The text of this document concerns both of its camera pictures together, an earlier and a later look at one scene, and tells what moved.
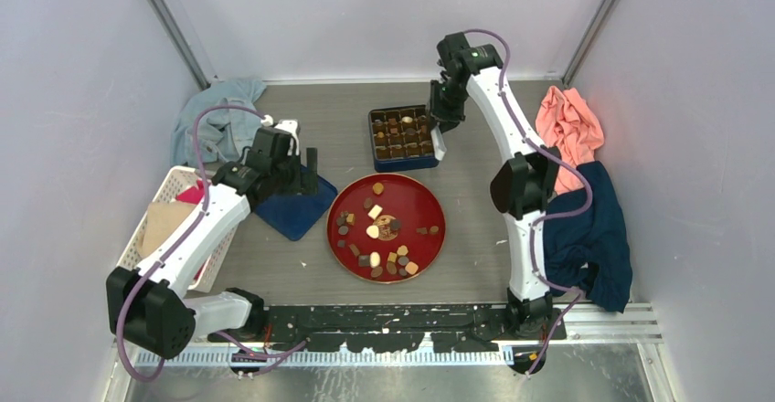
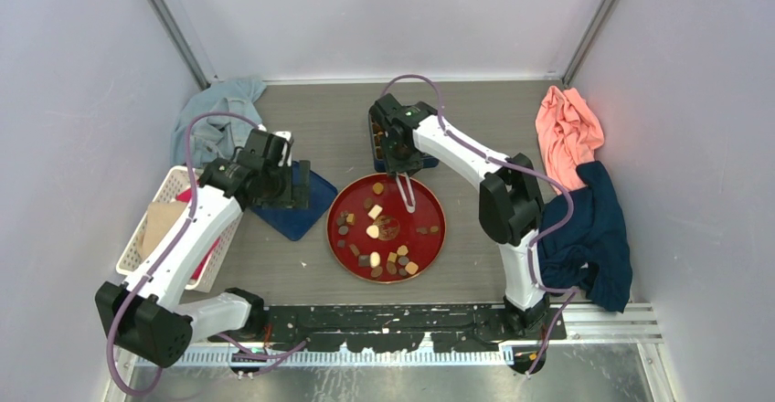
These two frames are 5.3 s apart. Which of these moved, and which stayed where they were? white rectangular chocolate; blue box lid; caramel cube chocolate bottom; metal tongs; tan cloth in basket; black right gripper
Moved: metal tongs; black right gripper
Stayed: tan cloth in basket; caramel cube chocolate bottom; white rectangular chocolate; blue box lid
